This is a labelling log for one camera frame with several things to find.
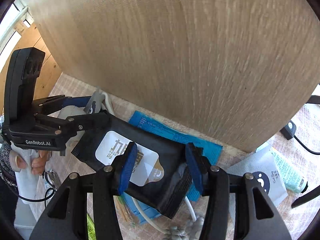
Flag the black inline remote cable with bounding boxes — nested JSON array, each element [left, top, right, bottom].
[[280, 120, 320, 156]]

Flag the teal hand cream tube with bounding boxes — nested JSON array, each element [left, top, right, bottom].
[[255, 142, 308, 193]]

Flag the white beaded massager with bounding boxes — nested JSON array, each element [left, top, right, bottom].
[[102, 92, 204, 239]]

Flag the blue plastic card holder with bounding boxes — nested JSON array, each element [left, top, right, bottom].
[[121, 192, 162, 224]]

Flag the upright wooden board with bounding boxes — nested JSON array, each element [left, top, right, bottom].
[[28, 0, 319, 152]]

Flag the lime green tube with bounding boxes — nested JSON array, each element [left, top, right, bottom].
[[87, 214, 97, 240]]

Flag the grey tg sachet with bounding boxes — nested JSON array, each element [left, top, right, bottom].
[[227, 148, 287, 207], [84, 88, 103, 114]]

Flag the black tripod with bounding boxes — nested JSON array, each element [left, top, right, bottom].
[[291, 95, 320, 209]]

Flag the black wet wipes pack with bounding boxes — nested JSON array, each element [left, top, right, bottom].
[[72, 114, 192, 218]]

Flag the person's left hand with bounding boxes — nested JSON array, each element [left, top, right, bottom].
[[9, 150, 52, 175]]

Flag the metal eyelash curler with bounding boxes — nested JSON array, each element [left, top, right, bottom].
[[42, 170, 61, 190]]

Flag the blue flat sachet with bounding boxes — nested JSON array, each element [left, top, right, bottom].
[[110, 112, 222, 217]]

